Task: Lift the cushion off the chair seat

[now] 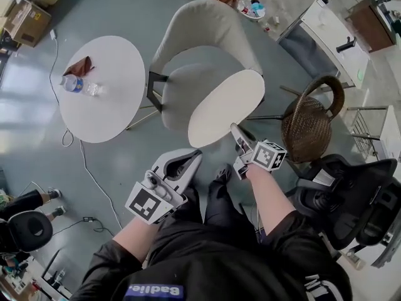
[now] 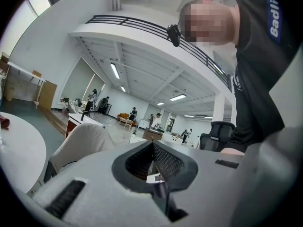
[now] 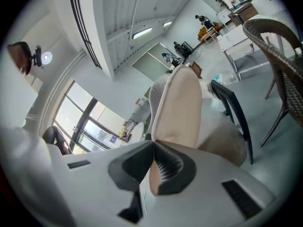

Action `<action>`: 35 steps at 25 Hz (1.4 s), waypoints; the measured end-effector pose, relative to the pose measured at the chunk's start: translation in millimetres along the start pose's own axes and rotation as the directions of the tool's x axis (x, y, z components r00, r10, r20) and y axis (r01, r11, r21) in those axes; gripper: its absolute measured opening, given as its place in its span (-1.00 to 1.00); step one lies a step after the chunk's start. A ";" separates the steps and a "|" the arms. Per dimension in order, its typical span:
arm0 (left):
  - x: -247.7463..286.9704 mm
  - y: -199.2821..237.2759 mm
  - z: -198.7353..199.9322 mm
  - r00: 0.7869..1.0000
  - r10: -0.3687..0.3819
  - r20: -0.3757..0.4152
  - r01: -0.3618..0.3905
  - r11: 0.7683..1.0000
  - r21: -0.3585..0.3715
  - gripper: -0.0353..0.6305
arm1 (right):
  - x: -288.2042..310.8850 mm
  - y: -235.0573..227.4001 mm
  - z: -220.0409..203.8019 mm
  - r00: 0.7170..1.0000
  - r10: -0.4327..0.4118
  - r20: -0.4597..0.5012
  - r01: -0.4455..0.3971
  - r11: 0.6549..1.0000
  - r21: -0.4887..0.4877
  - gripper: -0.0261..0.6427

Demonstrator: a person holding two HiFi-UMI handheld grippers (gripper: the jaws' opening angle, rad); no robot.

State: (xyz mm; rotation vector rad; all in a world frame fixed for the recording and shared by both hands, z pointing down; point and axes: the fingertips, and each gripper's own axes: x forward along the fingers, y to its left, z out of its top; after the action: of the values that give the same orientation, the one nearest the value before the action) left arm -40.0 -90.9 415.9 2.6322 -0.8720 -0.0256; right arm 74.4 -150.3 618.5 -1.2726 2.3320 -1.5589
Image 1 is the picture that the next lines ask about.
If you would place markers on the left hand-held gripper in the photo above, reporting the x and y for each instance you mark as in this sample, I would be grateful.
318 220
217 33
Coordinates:
147 204

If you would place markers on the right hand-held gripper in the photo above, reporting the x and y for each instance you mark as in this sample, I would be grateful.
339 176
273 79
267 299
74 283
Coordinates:
266 155

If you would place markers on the person's left forearm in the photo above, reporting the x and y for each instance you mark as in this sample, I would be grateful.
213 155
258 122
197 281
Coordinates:
138 240

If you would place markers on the person's right forearm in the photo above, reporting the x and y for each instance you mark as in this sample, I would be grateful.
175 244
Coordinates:
269 196

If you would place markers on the brown wicker chair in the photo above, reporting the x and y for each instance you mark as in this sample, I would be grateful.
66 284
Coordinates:
308 127

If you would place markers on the black mesh office chair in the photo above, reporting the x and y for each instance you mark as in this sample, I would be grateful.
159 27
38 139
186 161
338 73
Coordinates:
347 199

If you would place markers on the beige upholstered chair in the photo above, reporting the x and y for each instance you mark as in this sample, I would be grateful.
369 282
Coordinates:
203 24

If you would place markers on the black padded office chair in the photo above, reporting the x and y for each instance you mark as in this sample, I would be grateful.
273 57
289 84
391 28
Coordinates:
29 230

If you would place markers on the person's black shoe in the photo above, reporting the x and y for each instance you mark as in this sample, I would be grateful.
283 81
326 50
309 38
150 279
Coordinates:
224 172

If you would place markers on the person's black trousers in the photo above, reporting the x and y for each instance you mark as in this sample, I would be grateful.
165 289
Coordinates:
219 205

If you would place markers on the white round table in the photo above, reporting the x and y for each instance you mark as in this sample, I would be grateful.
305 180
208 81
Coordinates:
100 114

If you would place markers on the person's black shirt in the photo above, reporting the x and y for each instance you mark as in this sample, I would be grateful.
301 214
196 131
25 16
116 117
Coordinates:
219 268

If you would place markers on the metal rack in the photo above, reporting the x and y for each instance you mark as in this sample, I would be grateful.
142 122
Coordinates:
366 130

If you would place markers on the white waste bin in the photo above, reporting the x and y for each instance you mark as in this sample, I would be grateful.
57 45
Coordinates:
252 9

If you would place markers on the clear plastic water bottle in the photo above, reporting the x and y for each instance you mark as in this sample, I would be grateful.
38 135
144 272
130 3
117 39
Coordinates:
75 84

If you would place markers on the brown cloth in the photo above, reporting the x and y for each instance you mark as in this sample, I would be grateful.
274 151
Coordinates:
81 67

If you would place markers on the black tool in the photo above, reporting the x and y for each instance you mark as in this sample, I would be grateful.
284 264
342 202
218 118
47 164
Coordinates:
346 45

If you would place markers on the white desk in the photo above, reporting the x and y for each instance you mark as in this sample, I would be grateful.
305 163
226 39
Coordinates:
329 27

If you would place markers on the brown wooden cabinet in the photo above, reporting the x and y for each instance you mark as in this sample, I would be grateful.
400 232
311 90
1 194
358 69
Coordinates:
369 27

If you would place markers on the white power adapter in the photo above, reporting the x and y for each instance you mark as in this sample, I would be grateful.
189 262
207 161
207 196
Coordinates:
53 34

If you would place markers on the cardboard box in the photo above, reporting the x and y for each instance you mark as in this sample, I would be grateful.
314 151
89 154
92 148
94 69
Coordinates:
26 22

